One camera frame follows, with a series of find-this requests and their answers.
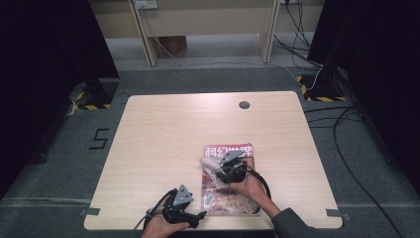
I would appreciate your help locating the glossy red magazine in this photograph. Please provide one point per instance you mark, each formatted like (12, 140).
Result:
(231, 201)

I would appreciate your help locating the grey tape strip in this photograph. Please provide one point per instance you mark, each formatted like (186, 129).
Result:
(89, 211)
(336, 214)

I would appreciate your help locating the brown cardboard box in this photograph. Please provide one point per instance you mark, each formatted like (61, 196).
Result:
(173, 44)

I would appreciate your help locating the beige wooden desk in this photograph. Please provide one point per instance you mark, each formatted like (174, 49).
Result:
(204, 23)

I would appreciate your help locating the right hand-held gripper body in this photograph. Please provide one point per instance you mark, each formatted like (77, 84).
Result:
(232, 172)

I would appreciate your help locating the stand base with striped tape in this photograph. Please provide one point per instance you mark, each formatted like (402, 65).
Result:
(99, 94)
(322, 86)

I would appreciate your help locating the black curtain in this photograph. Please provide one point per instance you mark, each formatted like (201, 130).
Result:
(389, 66)
(39, 66)

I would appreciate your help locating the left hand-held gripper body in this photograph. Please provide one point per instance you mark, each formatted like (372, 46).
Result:
(178, 206)

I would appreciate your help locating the person's left hand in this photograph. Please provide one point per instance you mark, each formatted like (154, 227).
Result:
(161, 228)

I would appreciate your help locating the person's right hand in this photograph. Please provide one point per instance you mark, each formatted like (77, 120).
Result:
(247, 188)

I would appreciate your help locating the white wall socket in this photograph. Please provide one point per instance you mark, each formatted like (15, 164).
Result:
(146, 4)

